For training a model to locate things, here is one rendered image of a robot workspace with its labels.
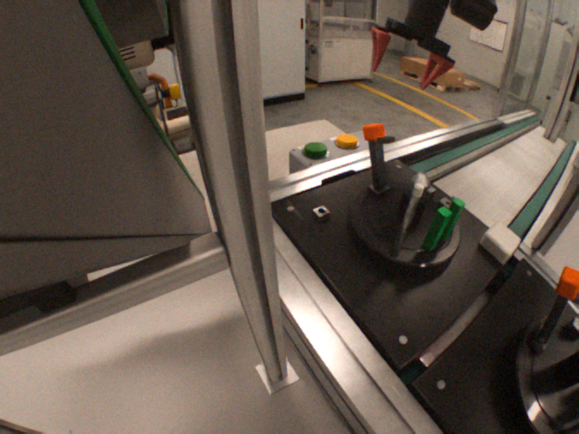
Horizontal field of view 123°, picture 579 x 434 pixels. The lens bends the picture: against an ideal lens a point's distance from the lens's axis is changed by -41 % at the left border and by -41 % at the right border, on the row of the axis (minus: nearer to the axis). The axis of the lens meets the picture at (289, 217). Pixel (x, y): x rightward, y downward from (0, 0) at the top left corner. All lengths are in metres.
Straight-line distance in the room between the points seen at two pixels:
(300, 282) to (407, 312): 0.11
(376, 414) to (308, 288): 0.14
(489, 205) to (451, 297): 0.30
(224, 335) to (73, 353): 0.25
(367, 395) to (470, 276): 0.17
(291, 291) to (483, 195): 0.44
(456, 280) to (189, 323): 0.34
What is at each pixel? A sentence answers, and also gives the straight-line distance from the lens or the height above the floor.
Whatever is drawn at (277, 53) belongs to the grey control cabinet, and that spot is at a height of 0.68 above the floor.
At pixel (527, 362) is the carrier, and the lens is 0.29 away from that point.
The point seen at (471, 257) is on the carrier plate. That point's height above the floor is 0.97.
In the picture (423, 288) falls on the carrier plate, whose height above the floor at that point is 0.97.
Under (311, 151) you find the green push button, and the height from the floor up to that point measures 0.97.
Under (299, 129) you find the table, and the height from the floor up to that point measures 0.86.
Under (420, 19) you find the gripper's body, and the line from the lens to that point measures 0.47.
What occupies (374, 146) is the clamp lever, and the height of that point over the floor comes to 1.05.
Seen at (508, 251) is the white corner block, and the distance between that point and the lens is 0.36.
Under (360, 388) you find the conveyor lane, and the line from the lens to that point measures 0.24.
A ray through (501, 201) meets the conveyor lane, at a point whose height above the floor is 0.92.
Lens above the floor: 1.19
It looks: 43 degrees down
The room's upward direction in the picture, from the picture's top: 1 degrees counter-clockwise
